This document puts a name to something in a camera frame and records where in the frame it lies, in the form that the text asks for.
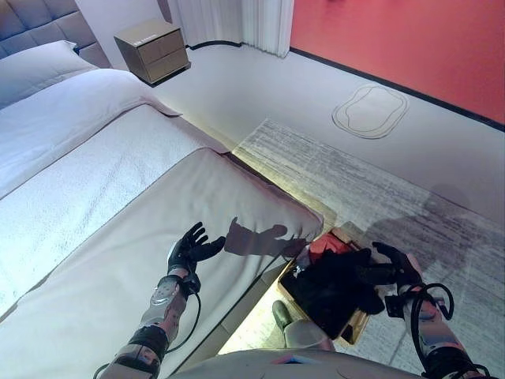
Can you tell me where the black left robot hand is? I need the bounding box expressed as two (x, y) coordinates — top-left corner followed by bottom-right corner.
(166, 221), (226, 277)

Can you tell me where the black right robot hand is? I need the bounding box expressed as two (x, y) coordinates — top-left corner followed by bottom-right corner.
(354, 241), (423, 295)

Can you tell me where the dark navy garment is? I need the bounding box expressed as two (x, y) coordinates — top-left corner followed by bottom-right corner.
(294, 246), (386, 317)

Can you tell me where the orange garment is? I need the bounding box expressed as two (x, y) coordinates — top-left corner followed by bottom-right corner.
(308, 233), (356, 264)

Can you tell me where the brown wooden basket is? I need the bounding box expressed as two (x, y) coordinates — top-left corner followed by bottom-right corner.
(278, 228), (372, 347)

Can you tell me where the grey striped rug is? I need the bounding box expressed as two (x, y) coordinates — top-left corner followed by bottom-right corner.
(219, 118), (505, 379)

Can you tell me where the olive right robot foot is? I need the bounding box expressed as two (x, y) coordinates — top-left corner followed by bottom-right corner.
(272, 300), (293, 328)

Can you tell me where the silver right robot leg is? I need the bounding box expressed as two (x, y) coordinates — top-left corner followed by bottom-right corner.
(282, 317), (336, 352)

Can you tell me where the grey robot torso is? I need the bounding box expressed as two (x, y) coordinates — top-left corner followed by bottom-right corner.
(169, 347), (427, 379)

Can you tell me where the white duvet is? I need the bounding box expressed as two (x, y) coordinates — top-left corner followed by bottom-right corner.
(0, 69), (230, 206)

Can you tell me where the small white floor mat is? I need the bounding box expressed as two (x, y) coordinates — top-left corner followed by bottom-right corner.
(331, 83), (410, 140)

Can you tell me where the brown wooden nightstand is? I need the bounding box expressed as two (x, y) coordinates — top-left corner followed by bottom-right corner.
(113, 26), (193, 88)

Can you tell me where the black curved floor strip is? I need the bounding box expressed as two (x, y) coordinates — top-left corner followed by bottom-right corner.
(185, 39), (242, 51)

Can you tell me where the beige pillow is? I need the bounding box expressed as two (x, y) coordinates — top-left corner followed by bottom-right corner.
(0, 39), (99, 110)

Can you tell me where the white curtain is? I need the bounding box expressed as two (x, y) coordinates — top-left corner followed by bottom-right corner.
(173, 0), (295, 59)

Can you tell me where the brown tufted headboard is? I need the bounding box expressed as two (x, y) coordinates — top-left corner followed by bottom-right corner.
(0, 0), (111, 68)

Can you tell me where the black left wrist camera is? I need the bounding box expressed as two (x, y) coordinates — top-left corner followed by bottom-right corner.
(181, 276), (202, 295)

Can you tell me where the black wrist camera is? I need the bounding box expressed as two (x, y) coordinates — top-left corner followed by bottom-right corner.
(384, 294), (407, 319)
(181, 276), (202, 295)

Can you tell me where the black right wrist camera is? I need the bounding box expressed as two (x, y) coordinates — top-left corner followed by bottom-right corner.
(384, 294), (407, 319)

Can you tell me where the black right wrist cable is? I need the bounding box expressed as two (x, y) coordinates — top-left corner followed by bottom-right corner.
(406, 283), (455, 376)

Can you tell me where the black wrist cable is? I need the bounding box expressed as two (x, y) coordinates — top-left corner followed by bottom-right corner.
(94, 290), (203, 376)
(406, 283), (455, 376)

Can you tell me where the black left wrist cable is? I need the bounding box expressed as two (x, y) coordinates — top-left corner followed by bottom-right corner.
(94, 290), (203, 376)

